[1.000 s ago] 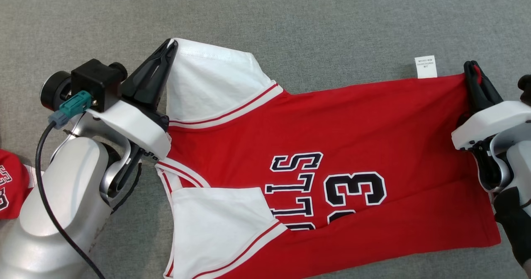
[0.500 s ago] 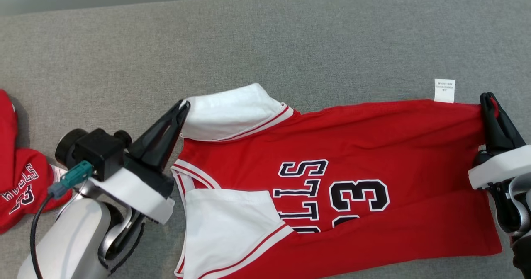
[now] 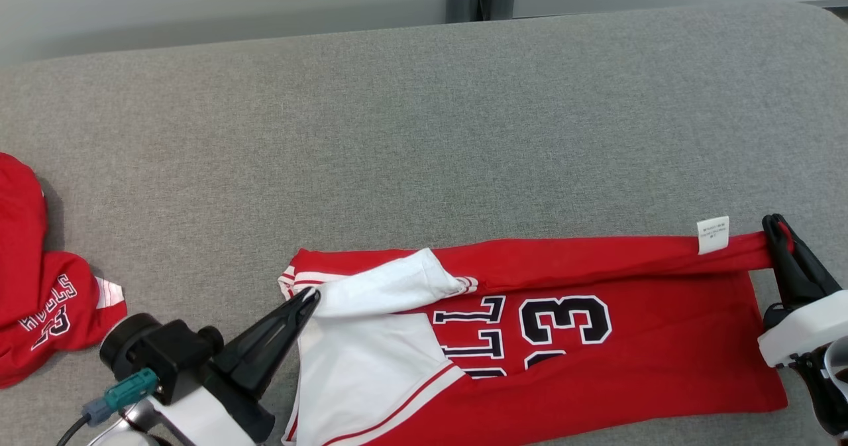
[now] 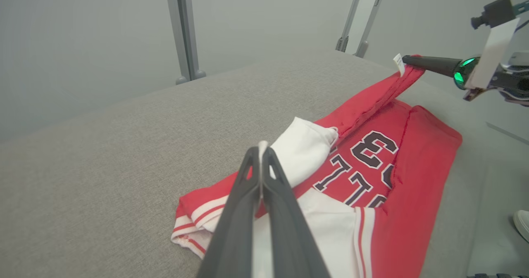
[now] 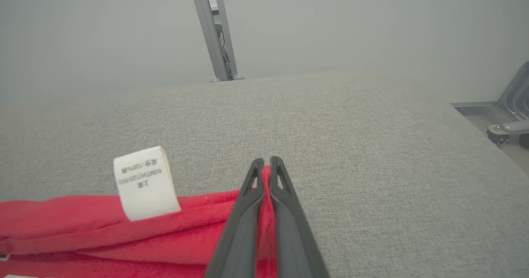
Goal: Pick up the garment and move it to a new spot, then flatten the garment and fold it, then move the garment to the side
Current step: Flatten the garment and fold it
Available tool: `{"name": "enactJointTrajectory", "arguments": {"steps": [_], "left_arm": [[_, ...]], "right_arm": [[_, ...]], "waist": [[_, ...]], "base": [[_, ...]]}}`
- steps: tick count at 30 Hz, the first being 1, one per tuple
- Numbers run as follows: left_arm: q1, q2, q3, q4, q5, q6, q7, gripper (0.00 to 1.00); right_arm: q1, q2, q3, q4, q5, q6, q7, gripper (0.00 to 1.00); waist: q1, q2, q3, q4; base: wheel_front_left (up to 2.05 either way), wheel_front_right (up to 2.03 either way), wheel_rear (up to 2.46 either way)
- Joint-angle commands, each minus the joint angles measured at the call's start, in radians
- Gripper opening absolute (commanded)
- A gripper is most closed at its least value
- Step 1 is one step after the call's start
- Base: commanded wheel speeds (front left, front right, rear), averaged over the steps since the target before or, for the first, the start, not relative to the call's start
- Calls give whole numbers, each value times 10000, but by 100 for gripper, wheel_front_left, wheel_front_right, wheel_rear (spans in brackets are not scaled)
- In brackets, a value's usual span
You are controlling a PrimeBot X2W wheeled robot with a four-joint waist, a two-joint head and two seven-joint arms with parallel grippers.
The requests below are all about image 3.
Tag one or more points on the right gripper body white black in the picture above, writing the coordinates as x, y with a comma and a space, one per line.
808, 327

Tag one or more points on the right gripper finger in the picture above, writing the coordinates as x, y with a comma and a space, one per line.
785, 280
811, 280

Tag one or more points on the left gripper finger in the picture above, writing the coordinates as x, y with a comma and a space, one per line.
268, 366
255, 336

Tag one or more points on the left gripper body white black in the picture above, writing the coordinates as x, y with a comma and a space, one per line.
205, 419

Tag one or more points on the red white basketball jersey shirt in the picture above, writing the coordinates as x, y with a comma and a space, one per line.
662, 366

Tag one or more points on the red basketball shorts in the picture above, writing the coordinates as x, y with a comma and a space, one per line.
26, 287

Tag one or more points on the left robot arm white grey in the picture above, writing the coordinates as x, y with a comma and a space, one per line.
132, 433

